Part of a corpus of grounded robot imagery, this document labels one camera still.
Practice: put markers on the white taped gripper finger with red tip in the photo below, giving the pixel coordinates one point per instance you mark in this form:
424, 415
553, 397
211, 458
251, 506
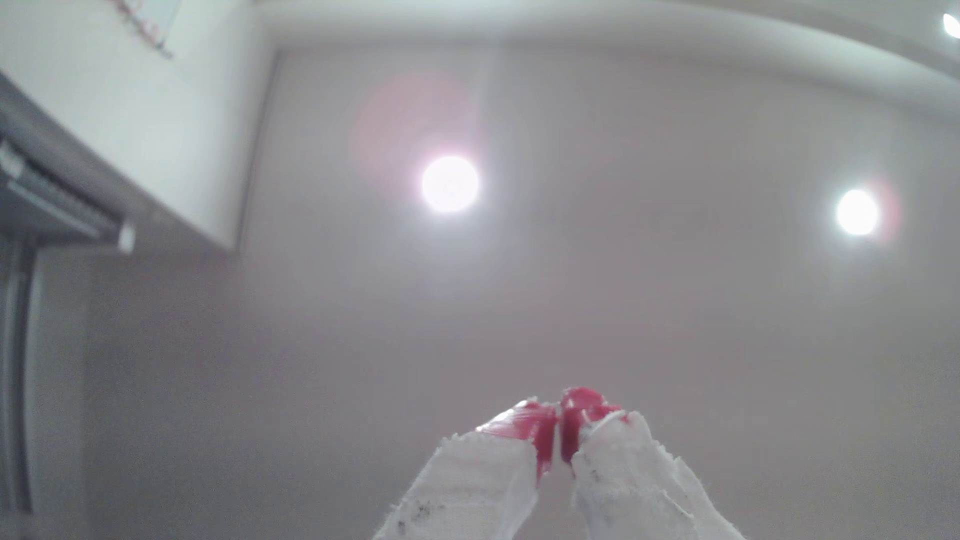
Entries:
630, 480
480, 480

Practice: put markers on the wall poster with red print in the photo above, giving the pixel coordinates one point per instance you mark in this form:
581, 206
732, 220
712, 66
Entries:
150, 19

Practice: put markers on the round ceiling light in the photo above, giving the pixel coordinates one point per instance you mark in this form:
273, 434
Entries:
952, 25
857, 212
450, 184

